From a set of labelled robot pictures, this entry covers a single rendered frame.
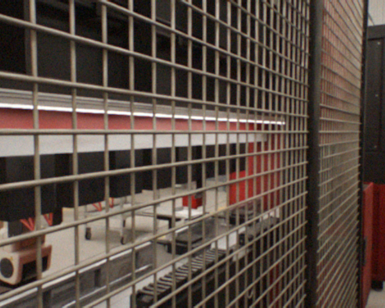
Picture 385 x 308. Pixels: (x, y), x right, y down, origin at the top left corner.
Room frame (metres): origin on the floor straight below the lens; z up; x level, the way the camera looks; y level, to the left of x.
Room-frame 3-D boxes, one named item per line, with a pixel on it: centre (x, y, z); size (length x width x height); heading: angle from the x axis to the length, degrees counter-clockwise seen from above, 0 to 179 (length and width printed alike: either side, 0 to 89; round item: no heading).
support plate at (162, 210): (1.98, 0.10, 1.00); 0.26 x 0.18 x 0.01; 60
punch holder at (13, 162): (1.06, 0.46, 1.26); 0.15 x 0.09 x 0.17; 150
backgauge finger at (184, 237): (1.39, 0.08, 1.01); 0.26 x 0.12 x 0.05; 60
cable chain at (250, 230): (1.52, -0.27, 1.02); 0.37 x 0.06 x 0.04; 150
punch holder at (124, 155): (1.40, 0.26, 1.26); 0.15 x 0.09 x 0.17; 150
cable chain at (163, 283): (1.03, 0.01, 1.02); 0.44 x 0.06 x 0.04; 150
